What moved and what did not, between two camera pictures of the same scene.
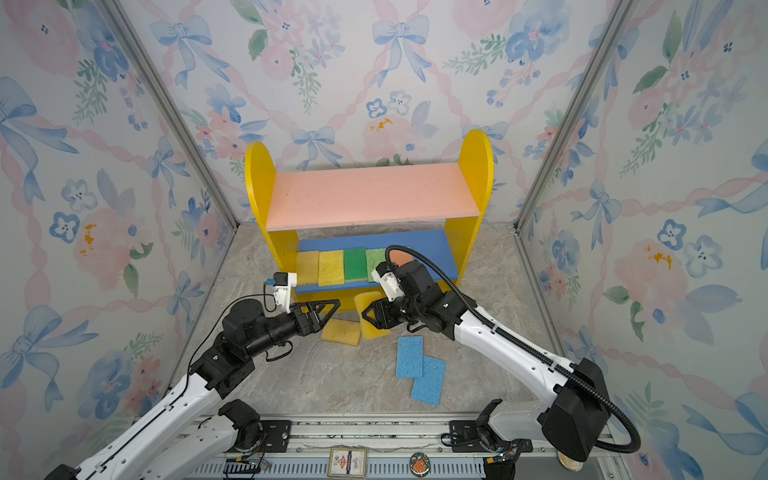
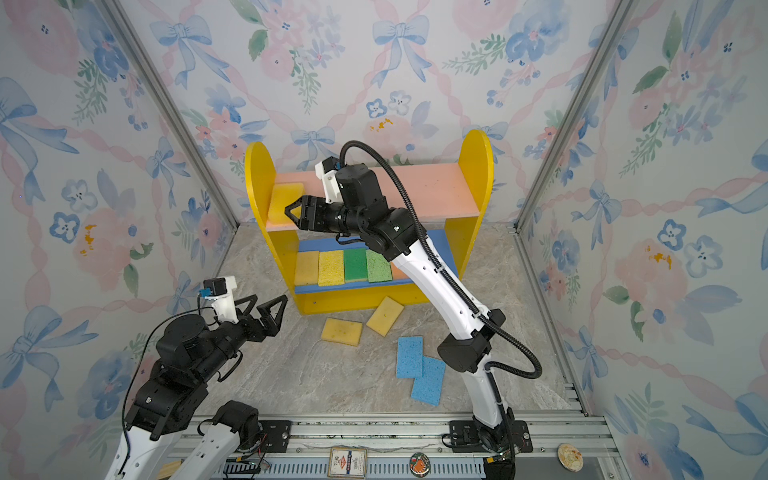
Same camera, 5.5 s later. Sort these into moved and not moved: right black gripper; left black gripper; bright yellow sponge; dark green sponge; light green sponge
Moved: left black gripper; right black gripper
Not moved: bright yellow sponge; light green sponge; dark green sponge
